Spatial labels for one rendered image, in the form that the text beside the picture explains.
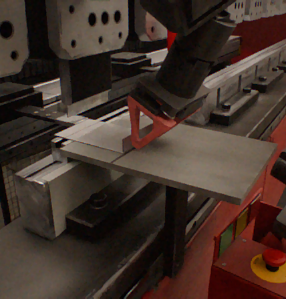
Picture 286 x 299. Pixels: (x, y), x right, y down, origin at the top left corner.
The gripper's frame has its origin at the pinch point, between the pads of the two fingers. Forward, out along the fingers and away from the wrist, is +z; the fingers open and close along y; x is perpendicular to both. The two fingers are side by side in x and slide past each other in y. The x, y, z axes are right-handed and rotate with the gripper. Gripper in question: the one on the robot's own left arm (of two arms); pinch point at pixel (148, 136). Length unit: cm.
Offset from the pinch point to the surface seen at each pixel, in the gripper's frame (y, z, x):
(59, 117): -0.9, 9.4, -16.1
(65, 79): 4.1, -1.5, -13.6
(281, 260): -9.0, 8.9, 27.3
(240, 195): 6.7, -6.5, 15.0
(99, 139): 2.6, 4.1, -5.5
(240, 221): -14.8, 12.4, 18.7
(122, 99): -43, 26, -27
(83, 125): -0.7, 6.9, -10.8
